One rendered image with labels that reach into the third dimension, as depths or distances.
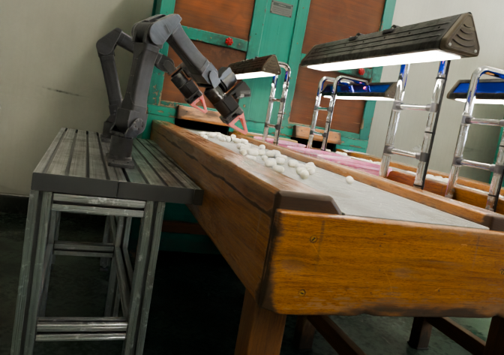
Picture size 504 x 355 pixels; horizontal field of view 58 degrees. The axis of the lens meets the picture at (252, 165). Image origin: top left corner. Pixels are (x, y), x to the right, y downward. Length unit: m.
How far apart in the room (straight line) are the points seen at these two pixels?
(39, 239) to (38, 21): 2.24
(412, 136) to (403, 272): 3.37
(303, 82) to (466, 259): 1.95
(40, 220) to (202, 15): 1.67
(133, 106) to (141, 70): 0.10
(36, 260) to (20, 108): 2.14
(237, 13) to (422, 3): 2.02
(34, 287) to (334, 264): 0.70
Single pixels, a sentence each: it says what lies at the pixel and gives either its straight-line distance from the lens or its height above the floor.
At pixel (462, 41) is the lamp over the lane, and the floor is 1.06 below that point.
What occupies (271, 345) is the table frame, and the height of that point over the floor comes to 0.50.
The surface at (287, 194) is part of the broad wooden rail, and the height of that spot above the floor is 0.76.
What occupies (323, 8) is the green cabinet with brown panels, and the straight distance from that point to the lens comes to 2.76.
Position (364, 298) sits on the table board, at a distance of 0.77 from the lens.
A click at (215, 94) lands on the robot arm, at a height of 0.92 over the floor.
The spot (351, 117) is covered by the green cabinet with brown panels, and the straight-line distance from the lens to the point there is 2.83.
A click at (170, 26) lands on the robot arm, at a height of 1.08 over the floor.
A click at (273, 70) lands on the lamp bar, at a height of 1.05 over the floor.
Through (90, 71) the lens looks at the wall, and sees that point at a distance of 3.17.
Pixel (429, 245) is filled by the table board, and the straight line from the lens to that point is 0.81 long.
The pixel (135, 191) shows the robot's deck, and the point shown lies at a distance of 1.08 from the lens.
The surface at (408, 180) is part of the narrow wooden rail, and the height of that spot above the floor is 0.74.
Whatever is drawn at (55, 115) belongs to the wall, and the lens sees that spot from 3.18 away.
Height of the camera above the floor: 0.87
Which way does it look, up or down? 6 degrees down
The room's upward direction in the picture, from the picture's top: 10 degrees clockwise
